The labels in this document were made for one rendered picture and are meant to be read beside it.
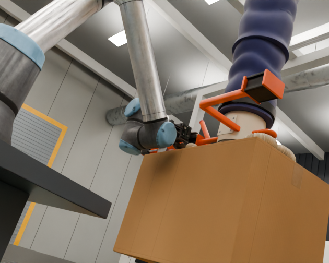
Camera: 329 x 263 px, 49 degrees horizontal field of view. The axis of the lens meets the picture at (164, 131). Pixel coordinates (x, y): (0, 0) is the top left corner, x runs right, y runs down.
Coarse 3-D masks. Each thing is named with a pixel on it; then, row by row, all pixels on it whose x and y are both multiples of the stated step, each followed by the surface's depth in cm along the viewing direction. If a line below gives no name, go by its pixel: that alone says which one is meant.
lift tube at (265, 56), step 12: (288, 12) 153; (240, 48) 150; (252, 48) 146; (264, 48) 144; (276, 48) 146; (240, 60) 145; (252, 60) 142; (264, 60) 143; (276, 60) 144; (240, 72) 144; (252, 72) 141; (276, 72) 144; (228, 84) 145; (240, 84) 139; (228, 108) 138; (240, 108) 136; (252, 108) 133; (264, 120) 139
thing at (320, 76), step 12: (300, 72) 701; (312, 72) 683; (324, 72) 668; (288, 84) 724; (300, 84) 709; (312, 84) 696; (324, 84) 686; (168, 96) 987; (180, 96) 944; (192, 96) 910; (120, 108) 1149; (168, 108) 980; (180, 108) 952; (192, 108) 929; (108, 120) 1190; (120, 120) 1149
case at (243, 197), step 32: (160, 160) 139; (192, 160) 123; (224, 160) 110; (256, 160) 102; (288, 160) 110; (160, 192) 129; (192, 192) 115; (224, 192) 104; (256, 192) 100; (288, 192) 108; (320, 192) 118; (128, 224) 136; (160, 224) 121; (192, 224) 108; (224, 224) 98; (256, 224) 98; (288, 224) 106; (320, 224) 115; (160, 256) 113; (192, 256) 102; (224, 256) 93; (256, 256) 97; (288, 256) 104; (320, 256) 113
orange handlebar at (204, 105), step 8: (216, 96) 118; (224, 96) 114; (232, 96) 111; (240, 96) 110; (200, 104) 123; (208, 104) 121; (208, 112) 126; (216, 112) 127; (224, 120) 129; (232, 128) 132; (272, 136) 129; (200, 144) 156
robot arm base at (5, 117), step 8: (0, 96) 77; (0, 104) 77; (8, 104) 79; (0, 112) 76; (8, 112) 79; (16, 112) 83; (0, 120) 76; (8, 120) 79; (0, 128) 75; (8, 128) 78; (0, 136) 75; (8, 136) 78
